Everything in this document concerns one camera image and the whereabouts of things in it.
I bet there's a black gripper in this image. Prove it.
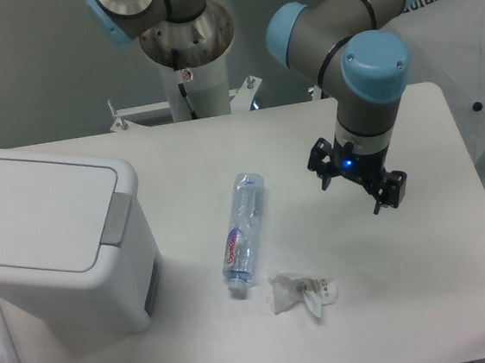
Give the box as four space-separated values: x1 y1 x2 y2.
307 138 407 215

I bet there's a white push-lid trash can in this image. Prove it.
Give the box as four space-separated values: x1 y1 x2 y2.
0 148 160 333

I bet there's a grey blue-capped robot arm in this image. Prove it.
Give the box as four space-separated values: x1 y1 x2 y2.
85 0 415 209

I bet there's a crushed clear plastic bottle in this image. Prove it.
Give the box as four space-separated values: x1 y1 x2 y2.
222 172 265 298

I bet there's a crumpled clear plastic wrapper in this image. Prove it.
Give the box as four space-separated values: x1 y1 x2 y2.
268 272 339 320

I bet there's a white umbrella with lettering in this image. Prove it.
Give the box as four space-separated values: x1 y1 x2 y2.
385 0 485 177

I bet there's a white metal base frame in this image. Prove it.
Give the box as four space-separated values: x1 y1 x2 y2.
104 62 331 134

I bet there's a black cable on pedestal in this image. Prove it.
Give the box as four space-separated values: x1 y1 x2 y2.
169 46 200 122

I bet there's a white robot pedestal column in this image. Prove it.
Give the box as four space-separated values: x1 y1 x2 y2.
159 56 230 122

